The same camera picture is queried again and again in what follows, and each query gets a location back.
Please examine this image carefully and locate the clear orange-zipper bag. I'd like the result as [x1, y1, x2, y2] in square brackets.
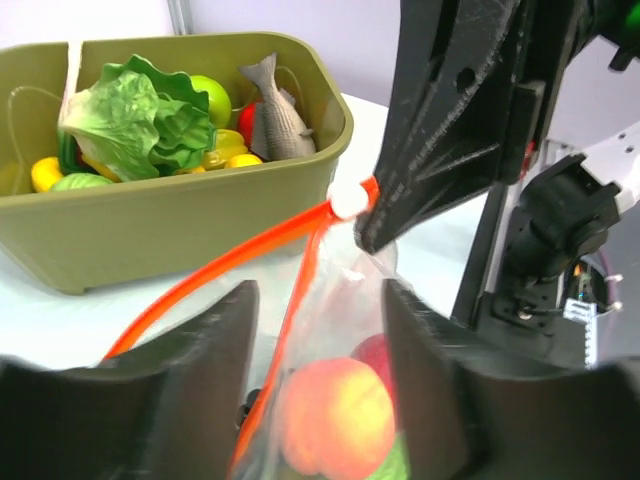
[110, 178, 395, 479]

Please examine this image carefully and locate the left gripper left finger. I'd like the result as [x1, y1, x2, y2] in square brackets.
[1, 280, 259, 479]

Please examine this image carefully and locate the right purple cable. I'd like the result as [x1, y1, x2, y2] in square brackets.
[597, 249, 624, 311]

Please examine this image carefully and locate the grey toy fish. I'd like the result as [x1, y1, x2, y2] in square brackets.
[238, 52, 317, 162]

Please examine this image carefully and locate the red toy apple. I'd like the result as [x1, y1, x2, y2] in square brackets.
[351, 333, 395, 400]

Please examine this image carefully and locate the toy peach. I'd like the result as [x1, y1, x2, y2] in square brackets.
[276, 357, 396, 479]

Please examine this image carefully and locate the green toy cabbage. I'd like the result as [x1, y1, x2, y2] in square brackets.
[58, 54, 215, 182]

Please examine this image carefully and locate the olive green plastic bin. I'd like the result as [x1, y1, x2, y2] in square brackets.
[1, 32, 354, 295]

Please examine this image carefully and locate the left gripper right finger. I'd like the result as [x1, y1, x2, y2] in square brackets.
[383, 279, 639, 479]

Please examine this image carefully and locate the right aluminium corner post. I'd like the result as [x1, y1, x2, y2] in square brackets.
[167, 0, 194, 35]

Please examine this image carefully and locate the white toy radish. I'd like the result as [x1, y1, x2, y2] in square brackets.
[58, 40, 83, 125]

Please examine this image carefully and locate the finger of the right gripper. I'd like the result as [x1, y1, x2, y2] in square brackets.
[355, 1, 520, 253]

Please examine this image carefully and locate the green toy cucumber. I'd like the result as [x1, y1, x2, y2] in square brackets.
[368, 434, 410, 480]

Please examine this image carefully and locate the white cable duct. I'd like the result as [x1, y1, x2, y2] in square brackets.
[585, 303, 599, 368]

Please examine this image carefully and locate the yellow toy lemon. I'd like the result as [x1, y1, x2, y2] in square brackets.
[225, 153, 263, 168]

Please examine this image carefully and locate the yellow toy star fruit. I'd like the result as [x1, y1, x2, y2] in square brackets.
[201, 129, 249, 171]

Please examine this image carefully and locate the red toy chili pepper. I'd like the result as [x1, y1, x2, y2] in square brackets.
[236, 102, 258, 147]

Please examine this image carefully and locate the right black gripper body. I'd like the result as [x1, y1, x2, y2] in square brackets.
[498, 1, 594, 185]

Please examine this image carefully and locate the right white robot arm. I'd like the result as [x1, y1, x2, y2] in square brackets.
[355, 1, 639, 346]

